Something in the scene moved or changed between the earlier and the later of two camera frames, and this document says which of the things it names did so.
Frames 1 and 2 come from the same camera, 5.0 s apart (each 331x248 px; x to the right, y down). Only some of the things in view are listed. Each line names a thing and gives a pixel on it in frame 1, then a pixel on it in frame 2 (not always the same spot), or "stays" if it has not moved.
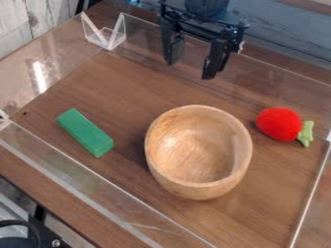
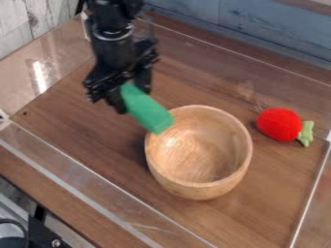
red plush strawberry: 282,124 stays
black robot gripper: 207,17 → 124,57
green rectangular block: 98,142 → 144,108
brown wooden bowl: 198,148 stays
